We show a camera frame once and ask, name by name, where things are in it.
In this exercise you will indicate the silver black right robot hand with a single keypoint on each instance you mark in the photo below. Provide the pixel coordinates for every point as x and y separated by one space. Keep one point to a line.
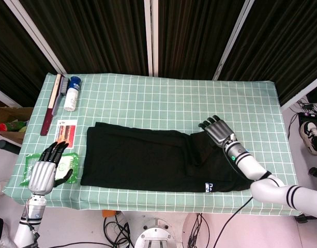
220 131

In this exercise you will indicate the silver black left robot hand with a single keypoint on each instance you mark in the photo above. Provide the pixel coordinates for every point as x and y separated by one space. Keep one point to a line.
42 175

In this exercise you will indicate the green plastic packet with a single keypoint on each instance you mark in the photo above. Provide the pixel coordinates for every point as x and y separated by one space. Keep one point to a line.
25 175

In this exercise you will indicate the black t-shirt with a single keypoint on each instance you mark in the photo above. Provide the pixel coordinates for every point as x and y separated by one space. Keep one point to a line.
148 160

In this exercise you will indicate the round white robot base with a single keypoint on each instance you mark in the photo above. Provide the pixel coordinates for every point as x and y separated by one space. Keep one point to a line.
154 232

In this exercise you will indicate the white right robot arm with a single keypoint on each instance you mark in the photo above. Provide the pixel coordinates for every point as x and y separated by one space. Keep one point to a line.
266 188

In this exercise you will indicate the black cylinder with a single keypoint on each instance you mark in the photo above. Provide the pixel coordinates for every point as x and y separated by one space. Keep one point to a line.
7 146

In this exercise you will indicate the printed photo card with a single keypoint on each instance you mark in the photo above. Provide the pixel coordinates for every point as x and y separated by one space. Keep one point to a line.
66 131

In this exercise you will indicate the green checked tablecloth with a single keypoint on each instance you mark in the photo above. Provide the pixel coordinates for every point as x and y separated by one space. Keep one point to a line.
173 103

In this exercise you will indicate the green snack bag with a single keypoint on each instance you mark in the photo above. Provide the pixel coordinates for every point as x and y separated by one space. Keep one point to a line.
16 125

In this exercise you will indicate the red round item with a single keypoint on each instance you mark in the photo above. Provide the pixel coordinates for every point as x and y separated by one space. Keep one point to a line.
2 127

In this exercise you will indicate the maroon cream long flat stick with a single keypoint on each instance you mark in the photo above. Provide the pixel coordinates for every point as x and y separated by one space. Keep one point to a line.
50 108

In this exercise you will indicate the brown cardboard box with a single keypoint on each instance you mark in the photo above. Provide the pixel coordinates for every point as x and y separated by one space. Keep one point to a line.
8 113

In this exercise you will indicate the orange block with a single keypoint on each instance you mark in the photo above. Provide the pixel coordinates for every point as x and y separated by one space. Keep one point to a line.
108 214

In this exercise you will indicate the grey brush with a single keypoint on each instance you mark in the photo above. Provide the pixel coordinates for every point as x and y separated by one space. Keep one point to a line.
60 95

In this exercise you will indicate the white bottle blue cap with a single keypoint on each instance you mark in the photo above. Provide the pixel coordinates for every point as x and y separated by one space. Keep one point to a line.
71 96

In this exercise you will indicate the white black sneaker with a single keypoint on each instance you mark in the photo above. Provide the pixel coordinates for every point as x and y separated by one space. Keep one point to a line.
307 131

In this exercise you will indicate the black electronic box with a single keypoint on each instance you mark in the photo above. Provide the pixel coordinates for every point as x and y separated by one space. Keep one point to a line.
310 117

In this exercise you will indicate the dark pleated curtain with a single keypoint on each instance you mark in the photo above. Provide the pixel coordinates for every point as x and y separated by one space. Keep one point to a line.
285 51
194 38
91 38
13 64

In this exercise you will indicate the small black floor object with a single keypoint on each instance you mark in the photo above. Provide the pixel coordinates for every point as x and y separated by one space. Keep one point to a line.
315 171

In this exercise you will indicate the white frame post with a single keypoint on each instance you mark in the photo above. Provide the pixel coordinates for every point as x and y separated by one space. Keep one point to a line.
150 38
300 94
36 36
233 38
3 95

